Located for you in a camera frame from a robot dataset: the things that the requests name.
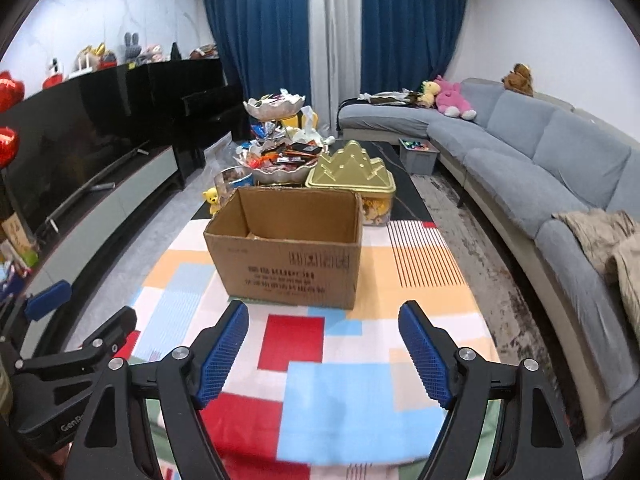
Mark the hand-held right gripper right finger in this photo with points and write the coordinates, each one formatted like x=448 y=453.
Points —
x=425 y=355

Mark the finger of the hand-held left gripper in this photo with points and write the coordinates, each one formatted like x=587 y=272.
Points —
x=117 y=325
x=47 y=300

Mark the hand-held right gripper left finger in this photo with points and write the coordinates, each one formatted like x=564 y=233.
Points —
x=222 y=355

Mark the brown cardboard box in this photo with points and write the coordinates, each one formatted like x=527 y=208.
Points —
x=285 y=270

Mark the colourful cartons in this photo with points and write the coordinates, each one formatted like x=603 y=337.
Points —
x=15 y=245

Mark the colourful patchwork tablecloth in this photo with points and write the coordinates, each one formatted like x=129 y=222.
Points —
x=320 y=385

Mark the grey patterned rug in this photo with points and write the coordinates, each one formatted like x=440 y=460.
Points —
x=470 y=240

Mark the grey television cabinet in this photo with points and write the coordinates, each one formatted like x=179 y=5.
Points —
x=130 y=185

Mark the yellow bear toy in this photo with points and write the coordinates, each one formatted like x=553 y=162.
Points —
x=212 y=200

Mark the black television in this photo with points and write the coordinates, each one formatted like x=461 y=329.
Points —
x=65 y=145

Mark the red heart balloon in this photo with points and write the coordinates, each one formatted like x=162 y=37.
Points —
x=7 y=147
x=10 y=92

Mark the blue label snack jar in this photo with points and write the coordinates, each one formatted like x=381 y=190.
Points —
x=232 y=180

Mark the white tiered bowl stand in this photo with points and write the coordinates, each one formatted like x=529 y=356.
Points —
x=280 y=174

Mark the grey storage bin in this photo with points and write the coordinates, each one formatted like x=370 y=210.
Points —
x=419 y=164

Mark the gold lidded snack container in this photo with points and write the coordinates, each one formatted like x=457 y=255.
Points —
x=350 y=170

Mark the scattered blue snack wrappers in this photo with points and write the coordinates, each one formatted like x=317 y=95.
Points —
x=241 y=150

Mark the beige jacket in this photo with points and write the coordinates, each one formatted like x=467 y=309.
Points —
x=600 y=245

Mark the pile of assorted snack packets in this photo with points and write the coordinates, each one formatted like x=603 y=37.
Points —
x=280 y=156

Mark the colourful toy blocks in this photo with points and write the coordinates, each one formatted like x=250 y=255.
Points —
x=417 y=146

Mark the white red robot toy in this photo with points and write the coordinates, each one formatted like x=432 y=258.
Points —
x=53 y=75

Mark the grey curved sofa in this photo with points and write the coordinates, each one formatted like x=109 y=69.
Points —
x=540 y=160

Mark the yellow container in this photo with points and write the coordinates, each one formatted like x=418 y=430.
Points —
x=290 y=121

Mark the black piano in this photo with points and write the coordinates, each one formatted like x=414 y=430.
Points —
x=190 y=90

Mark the gold and red ornament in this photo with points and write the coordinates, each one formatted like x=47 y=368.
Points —
x=95 y=57

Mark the white plastic bag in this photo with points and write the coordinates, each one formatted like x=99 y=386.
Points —
x=310 y=116

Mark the pink plush toy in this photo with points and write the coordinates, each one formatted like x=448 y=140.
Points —
x=452 y=97

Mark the pile of clothes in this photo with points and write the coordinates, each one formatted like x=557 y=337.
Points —
x=390 y=97

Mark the yellow plush toy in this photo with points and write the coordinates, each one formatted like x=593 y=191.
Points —
x=429 y=92

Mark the small heap of wrapped sweets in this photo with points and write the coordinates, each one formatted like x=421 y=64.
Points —
x=275 y=97

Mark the grey bunny plush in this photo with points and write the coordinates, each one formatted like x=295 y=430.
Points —
x=131 y=49

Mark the small doll plush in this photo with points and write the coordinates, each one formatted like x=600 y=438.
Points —
x=152 y=53

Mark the black metronome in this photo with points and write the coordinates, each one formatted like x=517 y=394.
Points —
x=175 y=51

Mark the brown bear plush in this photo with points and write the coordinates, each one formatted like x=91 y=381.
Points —
x=517 y=80

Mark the blue curtain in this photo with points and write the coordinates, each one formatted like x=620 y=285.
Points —
x=412 y=25
x=255 y=35

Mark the white sheer curtain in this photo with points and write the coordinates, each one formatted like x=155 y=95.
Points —
x=335 y=35

